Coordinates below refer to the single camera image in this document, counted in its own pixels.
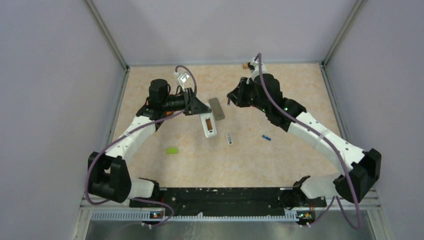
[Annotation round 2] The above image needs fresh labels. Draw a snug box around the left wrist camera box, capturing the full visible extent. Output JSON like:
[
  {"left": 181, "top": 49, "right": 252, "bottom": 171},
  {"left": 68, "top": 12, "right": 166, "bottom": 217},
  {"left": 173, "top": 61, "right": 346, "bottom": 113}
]
[{"left": 174, "top": 71, "right": 191, "bottom": 89}]

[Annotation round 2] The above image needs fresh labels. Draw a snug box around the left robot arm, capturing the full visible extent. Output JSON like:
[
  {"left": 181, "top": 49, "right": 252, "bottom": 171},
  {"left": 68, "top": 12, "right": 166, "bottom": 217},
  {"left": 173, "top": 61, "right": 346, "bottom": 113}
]
[{"left": 85, "top": 79, "right": 212, "bottom": 207}]

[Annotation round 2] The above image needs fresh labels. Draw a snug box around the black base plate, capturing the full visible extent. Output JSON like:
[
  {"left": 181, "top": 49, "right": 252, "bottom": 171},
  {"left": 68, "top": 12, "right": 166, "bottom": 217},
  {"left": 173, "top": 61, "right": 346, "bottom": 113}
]
[{"left": 129, "top": 187, "right": 327, "bottom": 217}]

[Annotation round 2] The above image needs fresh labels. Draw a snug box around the white remote battery cover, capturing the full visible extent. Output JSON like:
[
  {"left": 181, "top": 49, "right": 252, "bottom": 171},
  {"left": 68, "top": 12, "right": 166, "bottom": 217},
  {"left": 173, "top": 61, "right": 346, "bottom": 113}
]
[{"left": 226, "top": 132, "right": 233, "bottom": 145}]

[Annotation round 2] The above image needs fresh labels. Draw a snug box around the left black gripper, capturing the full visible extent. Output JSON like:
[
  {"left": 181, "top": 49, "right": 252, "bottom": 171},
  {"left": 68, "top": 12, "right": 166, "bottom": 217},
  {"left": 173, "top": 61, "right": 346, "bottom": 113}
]
[{"left": 162, "top": 87, "right": 211, "bottom": 116}]

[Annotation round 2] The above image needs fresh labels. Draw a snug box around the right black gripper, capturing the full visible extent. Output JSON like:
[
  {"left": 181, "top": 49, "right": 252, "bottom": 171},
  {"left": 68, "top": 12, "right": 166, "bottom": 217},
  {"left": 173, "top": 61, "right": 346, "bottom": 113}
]
[{"left": 228, "top": 77, "right": 270, "bottom": 114}]

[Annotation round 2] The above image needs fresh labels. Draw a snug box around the white remote control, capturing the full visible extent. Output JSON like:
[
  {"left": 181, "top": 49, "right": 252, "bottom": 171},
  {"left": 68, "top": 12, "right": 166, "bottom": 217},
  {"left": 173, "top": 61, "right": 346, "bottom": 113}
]
[
  {"left": 199, "top": 103, "right": 217, "bottom": 138},
  {"left": 208, "top": 97, "right": 225, "bottom": 121}
]

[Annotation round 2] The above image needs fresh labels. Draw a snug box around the green block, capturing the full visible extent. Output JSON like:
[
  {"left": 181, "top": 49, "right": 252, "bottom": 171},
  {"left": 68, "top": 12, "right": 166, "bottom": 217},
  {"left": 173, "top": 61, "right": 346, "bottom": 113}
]
[{"left": 165, "top": 147, "right": 179, "bottom": 155}]

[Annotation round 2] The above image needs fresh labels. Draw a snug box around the blue block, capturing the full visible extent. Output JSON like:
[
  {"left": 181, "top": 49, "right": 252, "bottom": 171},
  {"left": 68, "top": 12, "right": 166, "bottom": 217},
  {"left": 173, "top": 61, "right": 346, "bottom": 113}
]
[{"left": 262, "top": 135, "right": 272, "bottom": 141}]

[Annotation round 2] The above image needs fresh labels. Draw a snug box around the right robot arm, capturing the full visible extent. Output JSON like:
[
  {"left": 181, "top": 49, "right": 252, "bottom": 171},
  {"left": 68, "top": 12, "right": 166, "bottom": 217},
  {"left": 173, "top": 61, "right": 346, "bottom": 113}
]
[{"left": 226, "top": 73, "right": 382, "bottom": 206}]

